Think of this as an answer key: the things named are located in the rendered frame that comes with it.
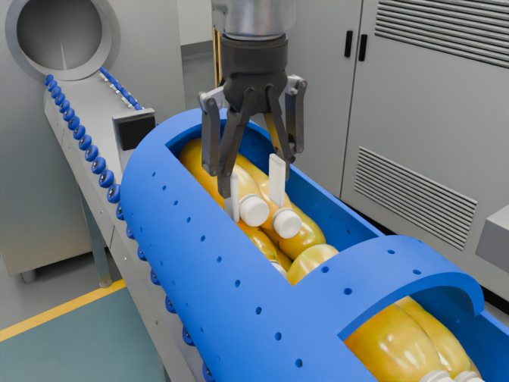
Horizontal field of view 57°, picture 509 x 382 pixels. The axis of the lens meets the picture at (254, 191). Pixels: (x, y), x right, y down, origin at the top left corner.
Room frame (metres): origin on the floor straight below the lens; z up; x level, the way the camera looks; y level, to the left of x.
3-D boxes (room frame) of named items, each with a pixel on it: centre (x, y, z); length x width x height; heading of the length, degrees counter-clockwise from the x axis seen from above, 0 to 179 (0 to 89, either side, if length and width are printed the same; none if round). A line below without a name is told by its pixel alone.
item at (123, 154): (1.05, 0.29, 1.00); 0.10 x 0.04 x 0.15; 119
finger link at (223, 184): (0.50, 0.05, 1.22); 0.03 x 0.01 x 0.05; 119
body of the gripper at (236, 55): (0.53, 0.00, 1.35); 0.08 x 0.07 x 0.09; 119
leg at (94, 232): (1.63, 0.69, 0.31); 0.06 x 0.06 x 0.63; 29
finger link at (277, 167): (0.54, -0.03, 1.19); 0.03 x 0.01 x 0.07; 29
